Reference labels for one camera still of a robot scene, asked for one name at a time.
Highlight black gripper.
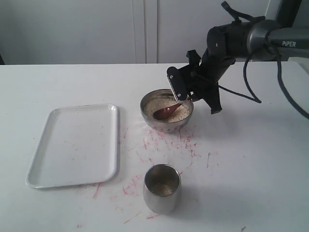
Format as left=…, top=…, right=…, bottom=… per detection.
left=167, top=50, right=235, bottom=114

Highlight brown wooden spoon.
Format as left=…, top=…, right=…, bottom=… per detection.
left=153, top=103, right=182, bottom=120

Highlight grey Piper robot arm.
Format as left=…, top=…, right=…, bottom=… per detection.
left=167, top=20, right=309, bottom=114

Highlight steel bowl of rice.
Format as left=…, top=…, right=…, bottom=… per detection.
left=140, top=89, right=194, bottom=133

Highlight steel cup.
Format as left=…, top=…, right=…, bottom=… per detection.
left=143, top=163, right=182, bottom=215

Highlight white rectangular plastic tray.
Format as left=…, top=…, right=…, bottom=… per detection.
left=26, top=104, right=120, bottom=189

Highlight white cabinet doors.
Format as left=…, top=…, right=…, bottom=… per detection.
left=0, top=0, right=283, bottom=65

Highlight dark vertical post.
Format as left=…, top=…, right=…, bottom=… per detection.
left=256, top=0, right=309, bottom=61

